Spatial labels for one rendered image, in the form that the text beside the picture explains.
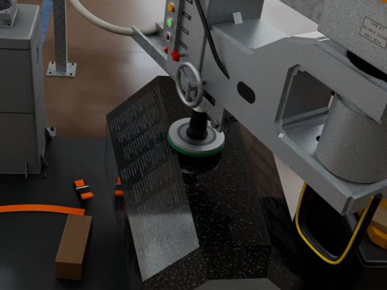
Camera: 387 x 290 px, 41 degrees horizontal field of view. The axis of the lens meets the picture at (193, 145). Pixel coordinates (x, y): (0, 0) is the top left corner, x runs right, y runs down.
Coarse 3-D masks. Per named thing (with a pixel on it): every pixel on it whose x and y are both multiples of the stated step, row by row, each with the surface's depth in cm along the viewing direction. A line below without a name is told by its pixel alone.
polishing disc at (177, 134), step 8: (184, 120) 204; (176, 128) 199; (184, 128) 199; (208, 128) 201; (176, 136) 194; (184, 136) 195; (208, 136) 197; (216, 136) 198; (224, 136) 198; (176, 144) 191; (184, 144) 191; (192, 144) 192; (200, 144) 192; (208, 144) 193; (216, 144) 194; (200, 152) 190; (208, 152) 191
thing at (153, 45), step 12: (156, 24) 214; (132, 36) 210; (144, 36) 203; (156, 36) 214; (144, 48) 204; (156, 48) 197; (156, 60) 198; (168, 72) 192; (192, 96) 182; (204, 96) 176; (204, 108) 177; (216, 120) 167; (228, 120) 167; (228, 132) 169
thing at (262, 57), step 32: (224, 32) 152; (256, 32) 155; (224, 64) 154; (256, 64) 141; (288, 64) 131; (320, 64) 121; (352, 64) 115; (224, 96) 158; (256, 96) 145; (288, 96) 136; (320, 96) 144; (352, 96) 115; (384, 96) 108; (256, 128) 148; (288, 128) 141; (320, 128) 145; (288, 160) 140; (320, 192) 132; (352, 192) 124; (384, 192) 132
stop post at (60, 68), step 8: (56, 0) 351; (64, 0) 352; (56, 8) 354; (64, 8) 355; (56, 16) 358; (64, 16) 359; (56, 24) 362; (64, 24) 362; (56, 32) 365; (64, 32) 366; (56, 40) 369; (64, 40) 370; (56, 48) 373; (64, 48) 373; (56, 56) 377; (64, 56) 377; (56, 64) 381; (64, 64) 381; (72, 64) 394; (48, 72) 381; (56, 72) 382; (64, 72) 384; (72, 72) 385
